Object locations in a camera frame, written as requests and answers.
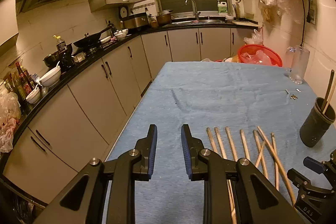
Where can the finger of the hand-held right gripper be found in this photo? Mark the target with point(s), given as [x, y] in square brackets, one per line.
[298, 178]
[313, 165]

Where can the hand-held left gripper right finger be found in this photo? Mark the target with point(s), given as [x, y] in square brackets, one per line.
[185, 150]

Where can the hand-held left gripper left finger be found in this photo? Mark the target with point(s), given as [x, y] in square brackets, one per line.
[153, 150]

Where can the dark cylindrical chopstick holder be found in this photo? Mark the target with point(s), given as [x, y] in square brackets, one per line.
[315, 127]

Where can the blue towel table cloth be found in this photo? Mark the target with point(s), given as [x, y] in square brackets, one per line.
[210, 87]

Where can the small metal screws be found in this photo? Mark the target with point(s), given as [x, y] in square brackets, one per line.
[292, 96]

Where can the dark wooden chopstick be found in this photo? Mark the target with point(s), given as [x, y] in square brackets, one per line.
[329, 87]

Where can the beige base cabinets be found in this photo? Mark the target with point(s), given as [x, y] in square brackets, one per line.
[86, 98]

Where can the clear plastic pitcher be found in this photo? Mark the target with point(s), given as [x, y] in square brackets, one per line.
[299, 66]

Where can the red plastic basket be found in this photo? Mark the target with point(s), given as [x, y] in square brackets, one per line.
[265, 52]

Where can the large white bowl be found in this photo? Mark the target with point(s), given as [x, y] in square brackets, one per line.
[51, 77]

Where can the black wok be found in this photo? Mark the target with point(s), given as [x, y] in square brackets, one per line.
[88, 40]

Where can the steel kitchen sink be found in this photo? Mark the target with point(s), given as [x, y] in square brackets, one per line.
[198, 21]

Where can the metal countertop appliance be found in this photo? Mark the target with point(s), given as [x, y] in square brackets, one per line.
[135, 20]

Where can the white plastic bag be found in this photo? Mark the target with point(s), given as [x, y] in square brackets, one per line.
[253, 37]

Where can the small white bowl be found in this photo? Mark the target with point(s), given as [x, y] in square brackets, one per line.
[33, 96]

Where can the black cooking pot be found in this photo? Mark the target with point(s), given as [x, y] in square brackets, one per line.
[56, 60]

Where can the brown cooking pot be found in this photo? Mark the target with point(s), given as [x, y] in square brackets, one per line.
[164, 18]

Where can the cooking oil bottle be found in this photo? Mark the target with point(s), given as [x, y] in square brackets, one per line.
[61, 44]

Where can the chrome sink faucet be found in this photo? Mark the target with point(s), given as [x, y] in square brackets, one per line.
[193, 7]

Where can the green label detergent bottle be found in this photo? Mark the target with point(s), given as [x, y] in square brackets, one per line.
[222, 8]

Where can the group of sauce bottles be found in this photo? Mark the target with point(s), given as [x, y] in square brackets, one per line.
[22, 82]

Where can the crumpled plastic bags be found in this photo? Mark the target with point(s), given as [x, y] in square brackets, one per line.
[8, 119]

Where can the wall power outlet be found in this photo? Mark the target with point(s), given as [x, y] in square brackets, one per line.
[311, 15]

